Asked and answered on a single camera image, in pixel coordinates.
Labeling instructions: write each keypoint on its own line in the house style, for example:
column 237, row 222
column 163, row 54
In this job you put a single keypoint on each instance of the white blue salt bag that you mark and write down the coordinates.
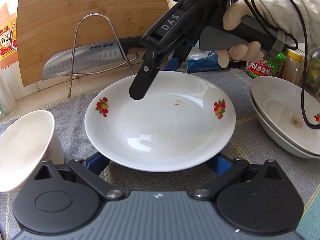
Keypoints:
column 202, row 62

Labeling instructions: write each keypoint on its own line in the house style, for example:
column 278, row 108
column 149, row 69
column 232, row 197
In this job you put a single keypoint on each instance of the bamboo cutting board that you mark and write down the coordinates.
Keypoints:
column 47, row 27

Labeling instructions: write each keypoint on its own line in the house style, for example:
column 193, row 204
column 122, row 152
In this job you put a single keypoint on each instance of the green lid mushroom sauce jar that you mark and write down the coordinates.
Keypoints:
column 266, row 67

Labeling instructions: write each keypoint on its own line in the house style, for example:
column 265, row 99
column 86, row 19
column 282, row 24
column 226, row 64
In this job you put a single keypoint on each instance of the grey and teal dish mat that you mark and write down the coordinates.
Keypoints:
column 249, row 141

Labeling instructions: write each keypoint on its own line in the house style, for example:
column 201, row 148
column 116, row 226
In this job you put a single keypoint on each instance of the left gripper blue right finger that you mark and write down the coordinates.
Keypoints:
column 227, row 170

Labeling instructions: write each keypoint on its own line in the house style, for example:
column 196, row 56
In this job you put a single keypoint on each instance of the large white plate with residue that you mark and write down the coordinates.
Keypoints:
column 278, row 101

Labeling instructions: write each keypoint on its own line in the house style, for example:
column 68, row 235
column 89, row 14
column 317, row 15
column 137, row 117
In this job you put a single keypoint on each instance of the wire board rack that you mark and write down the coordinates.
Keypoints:
column 92, row 56

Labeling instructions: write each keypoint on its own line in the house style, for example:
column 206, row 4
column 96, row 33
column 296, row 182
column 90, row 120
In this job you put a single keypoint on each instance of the beige right sleeve forearm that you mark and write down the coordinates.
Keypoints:
column 283, row 14

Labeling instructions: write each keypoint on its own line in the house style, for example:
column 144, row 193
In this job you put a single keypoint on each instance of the orange cooking wine jug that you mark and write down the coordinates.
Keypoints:
column 8, row 33

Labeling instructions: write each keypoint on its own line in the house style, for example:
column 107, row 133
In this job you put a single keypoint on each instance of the yellow lid spice jar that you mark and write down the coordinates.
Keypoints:
column 293, row 66

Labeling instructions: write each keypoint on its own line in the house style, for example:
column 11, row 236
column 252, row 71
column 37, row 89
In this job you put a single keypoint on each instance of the santoku kitchen knife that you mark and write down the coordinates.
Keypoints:
column 59, row 64

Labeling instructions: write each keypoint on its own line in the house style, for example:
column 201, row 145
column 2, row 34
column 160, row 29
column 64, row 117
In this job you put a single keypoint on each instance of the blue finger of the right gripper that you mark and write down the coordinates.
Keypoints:
column 173, row 64

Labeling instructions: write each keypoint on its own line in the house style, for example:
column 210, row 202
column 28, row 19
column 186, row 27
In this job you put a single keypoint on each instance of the clear glass bottle red cap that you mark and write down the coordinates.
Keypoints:
column 313, row 72

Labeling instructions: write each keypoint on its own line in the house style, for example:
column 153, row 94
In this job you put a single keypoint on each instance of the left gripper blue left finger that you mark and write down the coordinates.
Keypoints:
column 87, row 173

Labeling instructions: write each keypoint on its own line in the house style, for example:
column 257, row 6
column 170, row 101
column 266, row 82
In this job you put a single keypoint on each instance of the white bowl grey flowers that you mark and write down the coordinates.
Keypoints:
column 24, row 144

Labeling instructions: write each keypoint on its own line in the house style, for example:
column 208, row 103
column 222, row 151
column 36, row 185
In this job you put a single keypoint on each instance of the white fruit plate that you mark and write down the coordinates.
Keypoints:
column 278, row 139
column 183, row 121

